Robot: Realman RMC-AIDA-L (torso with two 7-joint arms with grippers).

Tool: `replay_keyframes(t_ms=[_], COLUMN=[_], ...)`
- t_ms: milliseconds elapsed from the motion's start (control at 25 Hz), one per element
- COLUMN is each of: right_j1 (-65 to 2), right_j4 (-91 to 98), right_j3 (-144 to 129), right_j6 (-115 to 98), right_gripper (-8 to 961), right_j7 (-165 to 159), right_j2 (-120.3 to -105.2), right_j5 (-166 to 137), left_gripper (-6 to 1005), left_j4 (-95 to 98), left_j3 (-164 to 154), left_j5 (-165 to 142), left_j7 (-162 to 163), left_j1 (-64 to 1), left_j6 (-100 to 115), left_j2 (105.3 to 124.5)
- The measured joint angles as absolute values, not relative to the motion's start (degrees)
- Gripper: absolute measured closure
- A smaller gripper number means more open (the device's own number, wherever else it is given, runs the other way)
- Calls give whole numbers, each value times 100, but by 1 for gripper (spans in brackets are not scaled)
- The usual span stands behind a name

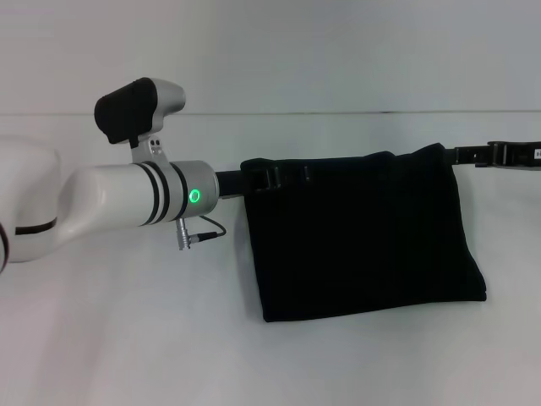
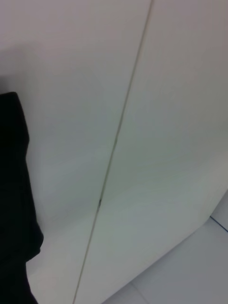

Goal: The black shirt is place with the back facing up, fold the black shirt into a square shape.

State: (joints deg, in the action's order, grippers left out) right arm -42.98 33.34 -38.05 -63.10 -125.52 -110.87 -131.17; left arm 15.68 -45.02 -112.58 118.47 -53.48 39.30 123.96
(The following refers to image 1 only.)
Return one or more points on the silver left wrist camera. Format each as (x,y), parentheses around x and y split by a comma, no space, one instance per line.
(135,110)

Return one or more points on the black shirt with white print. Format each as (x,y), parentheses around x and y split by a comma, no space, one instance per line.
(359,237)

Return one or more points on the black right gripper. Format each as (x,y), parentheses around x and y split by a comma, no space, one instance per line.
(517,155)

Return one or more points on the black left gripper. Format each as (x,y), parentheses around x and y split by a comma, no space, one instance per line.
(230,182)

